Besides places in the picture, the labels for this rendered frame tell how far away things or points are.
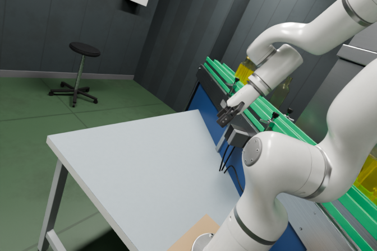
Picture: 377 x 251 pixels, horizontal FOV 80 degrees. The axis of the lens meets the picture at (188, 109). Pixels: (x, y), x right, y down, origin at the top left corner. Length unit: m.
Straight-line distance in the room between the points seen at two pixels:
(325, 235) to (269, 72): 0.50
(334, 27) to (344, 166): 0.31
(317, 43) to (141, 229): 0.74
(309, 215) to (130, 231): 0.57
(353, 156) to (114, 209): 0.69
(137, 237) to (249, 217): 0.38
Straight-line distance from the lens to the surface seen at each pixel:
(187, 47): 3.47
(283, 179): 0.49
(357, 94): 0.47
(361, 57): 1.28
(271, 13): 3.47
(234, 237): 0.62
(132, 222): 0.84
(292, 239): 0.95
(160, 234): 0.85
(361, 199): 0.89
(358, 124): 0.47
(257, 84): 0.74
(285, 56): 0.76
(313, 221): 0.87
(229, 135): 1.16
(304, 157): 0.51
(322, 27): 0.65
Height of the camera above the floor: 1.40
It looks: 21 degrees down
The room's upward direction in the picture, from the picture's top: 25 degrees clockwise
